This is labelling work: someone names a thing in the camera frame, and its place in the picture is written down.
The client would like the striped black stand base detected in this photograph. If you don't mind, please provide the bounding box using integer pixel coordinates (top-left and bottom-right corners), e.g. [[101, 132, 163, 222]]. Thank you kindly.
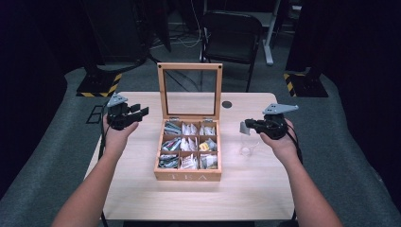
[[76, 71, 123, 98], [282, 71, 329, 98]]

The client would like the person's left hand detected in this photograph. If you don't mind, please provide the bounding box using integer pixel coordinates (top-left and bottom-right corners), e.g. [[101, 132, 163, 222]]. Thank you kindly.
[[102, 113, 140, 159]]

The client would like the white desk leg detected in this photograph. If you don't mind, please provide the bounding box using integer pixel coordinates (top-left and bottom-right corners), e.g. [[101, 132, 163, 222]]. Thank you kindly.
[[263, 0, 283, 66]]

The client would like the person's right hand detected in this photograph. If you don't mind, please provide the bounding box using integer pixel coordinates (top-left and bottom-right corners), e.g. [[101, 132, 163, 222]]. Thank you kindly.
[[258, 117, 299, 166]]

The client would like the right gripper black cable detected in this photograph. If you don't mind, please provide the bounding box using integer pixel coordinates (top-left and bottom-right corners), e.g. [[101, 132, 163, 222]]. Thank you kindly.
[[283, 119, 305, 166]]

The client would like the black floor cable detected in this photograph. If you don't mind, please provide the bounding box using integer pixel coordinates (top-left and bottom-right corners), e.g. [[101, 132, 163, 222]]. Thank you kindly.
[[147, 53, 201, 93]]

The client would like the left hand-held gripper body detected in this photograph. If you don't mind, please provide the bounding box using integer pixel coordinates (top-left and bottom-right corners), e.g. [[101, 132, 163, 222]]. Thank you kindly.
[[106, 93, 140, 131]]

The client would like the black equipment cabinet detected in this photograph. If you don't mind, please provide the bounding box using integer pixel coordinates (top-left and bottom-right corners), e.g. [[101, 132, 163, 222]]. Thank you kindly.
[[79, 0, 149, 64]]

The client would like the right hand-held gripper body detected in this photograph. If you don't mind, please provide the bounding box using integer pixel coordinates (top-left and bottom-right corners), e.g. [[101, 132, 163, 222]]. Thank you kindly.
[[258, 103, 300, 141]]

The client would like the dark curtain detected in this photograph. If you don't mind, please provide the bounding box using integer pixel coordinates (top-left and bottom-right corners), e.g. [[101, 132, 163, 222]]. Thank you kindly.
[[285, 0, 401, 202], [0, 0, 69, 197]]

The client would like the assorted tea bags group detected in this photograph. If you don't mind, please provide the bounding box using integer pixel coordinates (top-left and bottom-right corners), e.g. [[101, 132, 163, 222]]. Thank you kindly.
[[159, 121, 218, 170]]

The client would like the grey tea bag packet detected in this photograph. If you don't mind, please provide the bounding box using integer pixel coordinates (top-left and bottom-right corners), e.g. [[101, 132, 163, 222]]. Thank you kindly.
[[238, 121, 252, 136]]

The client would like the black folding chair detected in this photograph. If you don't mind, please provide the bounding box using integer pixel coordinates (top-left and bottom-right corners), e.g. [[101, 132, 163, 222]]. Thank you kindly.
[[199, 10, 263, 93]]

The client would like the clear plastic cup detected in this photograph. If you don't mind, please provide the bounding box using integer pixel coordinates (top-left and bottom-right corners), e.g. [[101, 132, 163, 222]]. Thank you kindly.
[[238, 130, 261, 157]]

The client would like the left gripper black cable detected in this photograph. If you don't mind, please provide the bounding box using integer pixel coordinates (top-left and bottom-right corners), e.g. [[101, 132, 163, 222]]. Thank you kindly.
[[97, 100, 112, 161]]

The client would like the wooden tea box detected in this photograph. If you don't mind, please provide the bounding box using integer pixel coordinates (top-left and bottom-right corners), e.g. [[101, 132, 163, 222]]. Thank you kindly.
[[153, 61, 223, 183]]

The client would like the white floor cable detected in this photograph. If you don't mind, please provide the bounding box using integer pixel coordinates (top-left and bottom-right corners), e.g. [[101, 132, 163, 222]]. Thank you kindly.
[[176, 0, 209, 49]]

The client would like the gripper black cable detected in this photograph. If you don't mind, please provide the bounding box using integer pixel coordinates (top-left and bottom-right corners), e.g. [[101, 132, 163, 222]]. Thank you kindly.
[[97, 100, 112, 161], [283, 119, 305, 166]]

